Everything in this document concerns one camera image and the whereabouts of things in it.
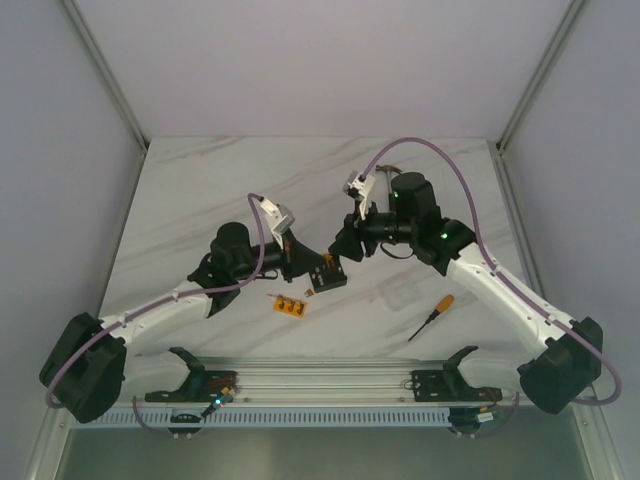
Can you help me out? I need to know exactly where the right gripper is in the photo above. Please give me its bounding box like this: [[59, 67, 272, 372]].
[[328, 198, 416, 262]]

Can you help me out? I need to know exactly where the black fuse box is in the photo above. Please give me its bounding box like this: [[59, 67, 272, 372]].
[[309, 254, 348, 294]]

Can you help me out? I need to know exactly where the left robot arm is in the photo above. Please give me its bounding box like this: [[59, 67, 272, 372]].
[[39, 222, 324, 423]]

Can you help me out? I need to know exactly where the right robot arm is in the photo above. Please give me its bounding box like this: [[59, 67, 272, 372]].
[[329, 172, 603, 414]]

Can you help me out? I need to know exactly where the orange terminal block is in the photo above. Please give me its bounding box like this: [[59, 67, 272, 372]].
[[268, 294, 308, 319]]

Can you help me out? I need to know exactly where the claw hammer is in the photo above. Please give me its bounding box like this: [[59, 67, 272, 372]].
[[375, 165, 402, 211]]

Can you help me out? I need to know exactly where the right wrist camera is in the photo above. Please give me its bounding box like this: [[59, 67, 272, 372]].
[[342, 171, 376, 220]]

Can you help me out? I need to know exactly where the orange handled screwdriver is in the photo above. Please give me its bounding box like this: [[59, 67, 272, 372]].
[[408, 295, 454, 342]]

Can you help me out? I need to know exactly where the aluminium rail frame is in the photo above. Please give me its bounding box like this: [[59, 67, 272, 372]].
[[116, 357, 490, 407]]

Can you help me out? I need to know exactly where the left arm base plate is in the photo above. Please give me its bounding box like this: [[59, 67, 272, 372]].
[[144, 370, 238, 403]]

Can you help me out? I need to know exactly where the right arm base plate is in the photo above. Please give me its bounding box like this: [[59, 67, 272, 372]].
[[410, 370, 503, 403]]

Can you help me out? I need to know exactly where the white cable duct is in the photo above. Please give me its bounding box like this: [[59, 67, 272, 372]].
[[94, 407, 504, 429]]

